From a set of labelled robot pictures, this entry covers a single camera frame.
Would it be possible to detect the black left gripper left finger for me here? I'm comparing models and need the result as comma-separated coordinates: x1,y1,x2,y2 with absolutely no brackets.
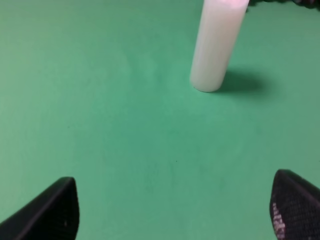
0,177,80,240

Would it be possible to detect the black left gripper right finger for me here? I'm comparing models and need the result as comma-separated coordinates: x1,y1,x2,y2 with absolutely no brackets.
269,169,320,240

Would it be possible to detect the white pillar candle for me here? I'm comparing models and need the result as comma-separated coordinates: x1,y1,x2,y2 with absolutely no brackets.
190,0,249,92

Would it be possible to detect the red artificial grape bunch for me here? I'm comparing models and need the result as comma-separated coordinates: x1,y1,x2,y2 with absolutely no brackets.
248,0,320,11

